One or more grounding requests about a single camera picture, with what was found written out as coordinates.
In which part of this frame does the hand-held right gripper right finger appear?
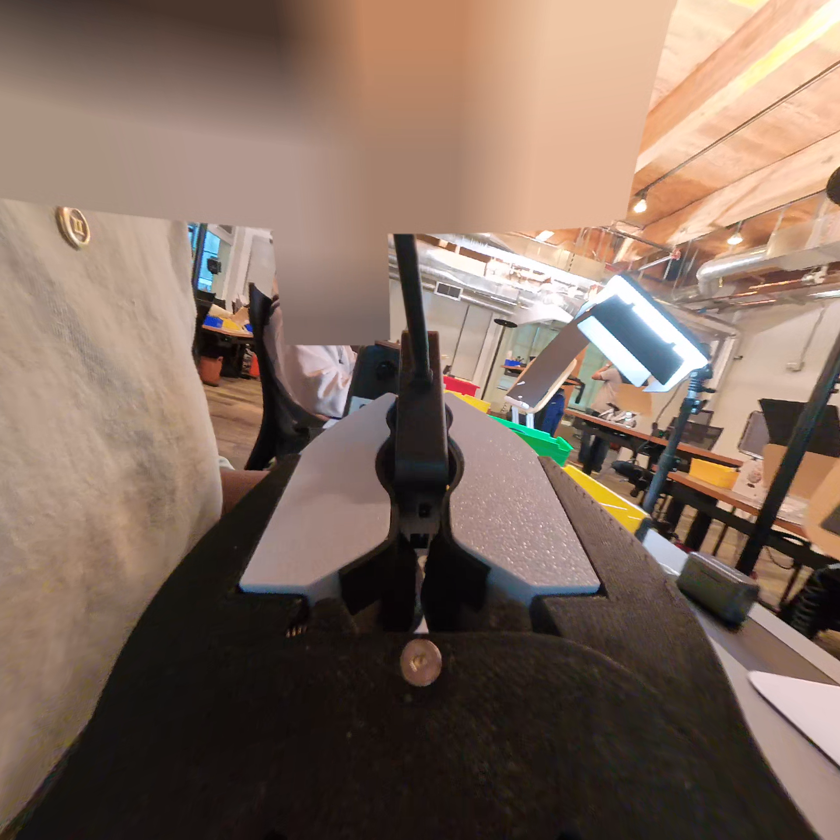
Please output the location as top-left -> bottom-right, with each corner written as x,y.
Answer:
445,392 -> 603,606

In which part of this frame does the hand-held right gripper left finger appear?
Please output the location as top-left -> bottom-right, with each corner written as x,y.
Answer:
238,392 -> 403,603

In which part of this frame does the black hdmi adapter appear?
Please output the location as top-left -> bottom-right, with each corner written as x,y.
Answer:
391,233 -> 454,549

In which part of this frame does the person's left forearm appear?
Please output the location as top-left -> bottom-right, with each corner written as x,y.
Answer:
218,467 -> 273,519

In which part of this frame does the green plastic bin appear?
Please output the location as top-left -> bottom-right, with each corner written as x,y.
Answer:
487,413 -> 575,468

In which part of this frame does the yellow plastic bin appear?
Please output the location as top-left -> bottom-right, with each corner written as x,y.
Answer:
563,462 -> 651,534

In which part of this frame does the black office chair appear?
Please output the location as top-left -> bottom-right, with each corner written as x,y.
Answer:
246,282 -> 329,470

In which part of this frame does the wooden top office desk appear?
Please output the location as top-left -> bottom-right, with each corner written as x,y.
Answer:
564,407 -> 746,473

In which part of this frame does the black boxy device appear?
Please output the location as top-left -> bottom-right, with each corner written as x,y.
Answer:
344,341 -> 401,421

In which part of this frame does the black light stand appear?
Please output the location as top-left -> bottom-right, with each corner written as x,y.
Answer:
640,364 -> 716,532

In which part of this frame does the small grey box device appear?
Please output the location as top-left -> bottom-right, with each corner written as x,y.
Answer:
676,551 -> 762,626

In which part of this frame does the led light panel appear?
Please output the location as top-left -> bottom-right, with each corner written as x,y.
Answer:
576,272 -> 714,395

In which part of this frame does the pale grey sweatshirt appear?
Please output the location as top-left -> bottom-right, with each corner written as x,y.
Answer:
0,199 -> 225,828

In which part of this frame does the computer monitor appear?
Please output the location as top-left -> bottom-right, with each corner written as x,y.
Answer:
738,410 -> 774,460

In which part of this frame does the black tripod pole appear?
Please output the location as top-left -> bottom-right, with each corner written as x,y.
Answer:
735,331 -> 840,577

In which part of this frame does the black flag panel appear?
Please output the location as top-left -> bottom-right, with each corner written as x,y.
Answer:
760,398 -> 840,454

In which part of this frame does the cardboard box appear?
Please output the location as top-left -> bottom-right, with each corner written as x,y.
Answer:
761,443 -> 837,506

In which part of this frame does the white paper sheet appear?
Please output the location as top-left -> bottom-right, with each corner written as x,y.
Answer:
748,669 -> 840,767

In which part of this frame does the brass button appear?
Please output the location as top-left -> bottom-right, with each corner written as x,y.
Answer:
54,205 -> 93,251

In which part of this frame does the silver air duct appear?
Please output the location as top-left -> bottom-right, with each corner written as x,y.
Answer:
696,243 -> 840,296

